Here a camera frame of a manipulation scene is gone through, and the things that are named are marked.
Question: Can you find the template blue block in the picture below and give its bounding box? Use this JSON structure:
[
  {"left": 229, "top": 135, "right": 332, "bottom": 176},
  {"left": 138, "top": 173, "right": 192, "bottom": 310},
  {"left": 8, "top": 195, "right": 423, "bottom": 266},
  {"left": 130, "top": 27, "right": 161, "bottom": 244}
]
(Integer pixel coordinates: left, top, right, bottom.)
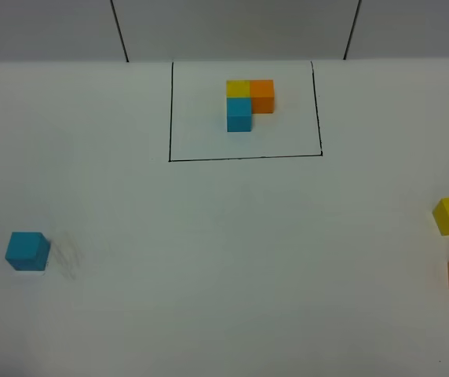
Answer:
[{"left": 226, "top": 97, "right": 252, "bottom": 132}]

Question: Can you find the template yellow block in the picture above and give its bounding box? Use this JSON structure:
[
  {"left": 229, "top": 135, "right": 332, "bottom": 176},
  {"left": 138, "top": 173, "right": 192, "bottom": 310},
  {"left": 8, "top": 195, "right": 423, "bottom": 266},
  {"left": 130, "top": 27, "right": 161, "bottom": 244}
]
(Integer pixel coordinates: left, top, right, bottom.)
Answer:
[{"left": 226, "top": 80, "right": 250, "bottom": 98}]

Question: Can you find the template orange block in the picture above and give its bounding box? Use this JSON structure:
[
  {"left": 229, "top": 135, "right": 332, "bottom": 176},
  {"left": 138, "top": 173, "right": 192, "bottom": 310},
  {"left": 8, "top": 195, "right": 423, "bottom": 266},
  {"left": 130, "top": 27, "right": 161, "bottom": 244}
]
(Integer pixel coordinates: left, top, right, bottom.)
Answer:
[{"left": 250, "top": 79, "right": 275, "bottom": 114}]

